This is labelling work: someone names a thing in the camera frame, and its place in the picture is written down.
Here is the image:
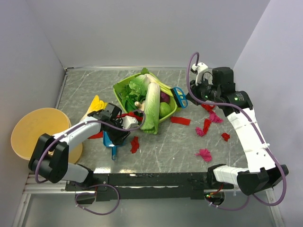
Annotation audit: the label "blue dustpan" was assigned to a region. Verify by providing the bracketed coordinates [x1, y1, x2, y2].
[103, 132, 117, 161]

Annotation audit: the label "black base frame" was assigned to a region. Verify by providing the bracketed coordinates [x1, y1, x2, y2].
[65, 172, 234, 201]

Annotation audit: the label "yellow napa cabbage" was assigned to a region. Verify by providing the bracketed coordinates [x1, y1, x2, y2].
[80, 95, 107, 121]

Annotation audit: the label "red crumpled paper centre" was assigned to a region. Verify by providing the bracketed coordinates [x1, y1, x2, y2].
[130, 136, 140, 154]

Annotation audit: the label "red paper strip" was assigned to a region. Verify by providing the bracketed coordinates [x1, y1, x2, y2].
[89, 131, 103, 140]
[170, 116, 191, 126]

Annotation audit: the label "pink paper scrap upper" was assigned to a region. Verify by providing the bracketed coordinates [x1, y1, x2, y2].
[209, 111, 223, 123]

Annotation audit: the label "blue hand brush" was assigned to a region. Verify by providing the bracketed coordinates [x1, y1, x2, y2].
[170, 87, 188, 108]

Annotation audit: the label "red paper strip left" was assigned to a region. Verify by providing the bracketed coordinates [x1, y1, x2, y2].
[89, 131, 103, 140]

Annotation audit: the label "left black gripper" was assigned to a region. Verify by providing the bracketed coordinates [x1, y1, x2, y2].
[105, 119, 131, 145]

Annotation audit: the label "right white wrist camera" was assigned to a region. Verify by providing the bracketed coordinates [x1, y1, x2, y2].
[191, 62, 209, 85]

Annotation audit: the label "green round fruit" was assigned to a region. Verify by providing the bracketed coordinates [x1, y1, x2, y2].
[159, 102, 171, 119]

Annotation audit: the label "beige mushroom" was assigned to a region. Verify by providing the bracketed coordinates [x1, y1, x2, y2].
[134, 100, 145, 113]

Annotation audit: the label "green leafy lettuce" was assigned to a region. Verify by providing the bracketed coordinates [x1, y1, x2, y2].
[113, 68, 150, 113]

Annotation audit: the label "green onion stalks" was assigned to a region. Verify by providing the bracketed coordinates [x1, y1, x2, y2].
[145, 73, 173, 96]

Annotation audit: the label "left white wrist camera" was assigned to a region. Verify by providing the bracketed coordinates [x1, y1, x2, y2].
[122, 116, 138, 130]

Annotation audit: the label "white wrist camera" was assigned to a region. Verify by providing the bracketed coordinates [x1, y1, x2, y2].
[122, 116, 138, 130]
[191, 62, 209, 85]

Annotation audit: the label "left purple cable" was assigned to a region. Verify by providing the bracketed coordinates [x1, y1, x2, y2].
[35, 109, 146, 216]

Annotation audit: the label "pink paper scrap middle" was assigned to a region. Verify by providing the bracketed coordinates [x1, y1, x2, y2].
[195, 127, 205, 137]

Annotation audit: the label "purple onion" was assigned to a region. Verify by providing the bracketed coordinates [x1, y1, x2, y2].
[160, 91, 170, 104]

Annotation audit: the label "pink paper scrap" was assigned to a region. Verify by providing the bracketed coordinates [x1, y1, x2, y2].
[209, 111, 223, 123]
[195, 149, 212, 162]
[195, 127, 205, 137]

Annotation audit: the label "purple cable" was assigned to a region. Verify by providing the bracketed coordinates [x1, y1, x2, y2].
[35, 109, 146, 216]
[187, 52, 287, 211]

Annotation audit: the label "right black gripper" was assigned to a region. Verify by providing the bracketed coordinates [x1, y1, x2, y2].
[186, 76, 221, 105]

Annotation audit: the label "red paper strip right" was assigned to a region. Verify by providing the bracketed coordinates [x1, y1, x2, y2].
[170, 116, 191, 126]

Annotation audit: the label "beige plastic bucket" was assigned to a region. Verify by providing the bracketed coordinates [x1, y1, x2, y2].
[11, 108, 71, 160]

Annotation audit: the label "long green white cabbage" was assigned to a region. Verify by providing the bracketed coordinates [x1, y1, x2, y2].
[141, 82, 160, 135]

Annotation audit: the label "red chili pepper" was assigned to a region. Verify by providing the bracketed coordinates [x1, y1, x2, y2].
[116, 112, 143, 122]

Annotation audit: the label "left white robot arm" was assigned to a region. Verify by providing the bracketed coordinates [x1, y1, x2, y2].
[28, 104, 138, 190]

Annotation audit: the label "green plastic basket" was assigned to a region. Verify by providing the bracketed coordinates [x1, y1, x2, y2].
[113, 68, 178, 123]

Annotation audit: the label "pink paper scrap lower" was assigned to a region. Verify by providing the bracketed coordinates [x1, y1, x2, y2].
[195, 149, 212, 162]

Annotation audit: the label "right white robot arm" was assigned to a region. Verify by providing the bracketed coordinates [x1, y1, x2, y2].
[187, 63, 289, 195]

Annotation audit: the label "red paper strip vertical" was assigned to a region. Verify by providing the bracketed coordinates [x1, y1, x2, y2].
[203, 119, 212, 134]

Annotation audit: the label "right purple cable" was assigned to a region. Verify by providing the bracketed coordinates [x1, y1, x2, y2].
[187, 52, 287, 211]

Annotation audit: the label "red paper scrap top right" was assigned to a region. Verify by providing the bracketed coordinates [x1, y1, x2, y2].
[201, 104, 215, 113]

